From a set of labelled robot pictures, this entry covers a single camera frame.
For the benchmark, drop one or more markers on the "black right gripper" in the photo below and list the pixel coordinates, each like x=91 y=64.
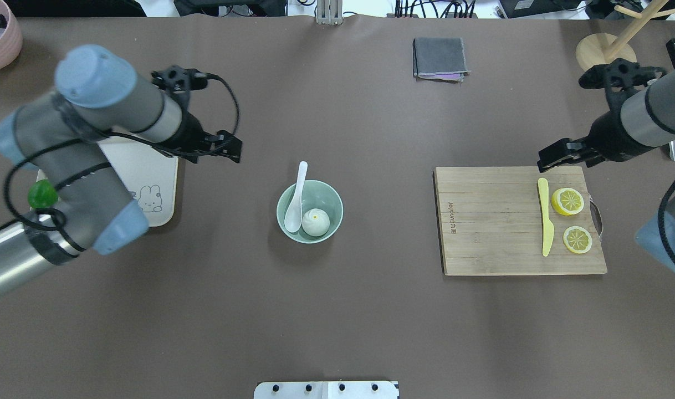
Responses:
x=607 y=136

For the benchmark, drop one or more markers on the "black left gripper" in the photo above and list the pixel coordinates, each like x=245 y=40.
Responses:
x=191 y=134

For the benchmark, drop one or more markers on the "white spoon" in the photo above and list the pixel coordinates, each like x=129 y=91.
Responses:
x=294 y=214

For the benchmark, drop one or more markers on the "white steamed bun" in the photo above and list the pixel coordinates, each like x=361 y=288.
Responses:
x=315 y=222

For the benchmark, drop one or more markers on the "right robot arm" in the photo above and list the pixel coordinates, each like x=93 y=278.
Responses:
x=640 y=120

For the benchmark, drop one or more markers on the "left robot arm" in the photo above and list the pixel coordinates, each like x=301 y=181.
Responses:
x=63 y=194

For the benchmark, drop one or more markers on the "light green bowl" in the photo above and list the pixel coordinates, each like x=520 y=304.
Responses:
x=317 y=198

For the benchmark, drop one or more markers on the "white rabbit tray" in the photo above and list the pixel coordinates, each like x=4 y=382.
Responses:
x=149 y=176

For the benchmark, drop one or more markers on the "wooden stand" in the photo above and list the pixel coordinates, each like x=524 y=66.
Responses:
x=603 y=48

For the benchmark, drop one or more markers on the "bamboo cutting board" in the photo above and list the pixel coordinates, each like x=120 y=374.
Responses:
x=491 y=225

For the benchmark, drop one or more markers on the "green lime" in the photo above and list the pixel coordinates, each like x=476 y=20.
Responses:
x=42 y=195

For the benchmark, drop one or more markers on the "grey folded cloth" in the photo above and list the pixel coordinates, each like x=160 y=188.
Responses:
x=440 y=59

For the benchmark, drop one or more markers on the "aluminium frame post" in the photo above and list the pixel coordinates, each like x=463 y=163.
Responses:
x=329 y=12

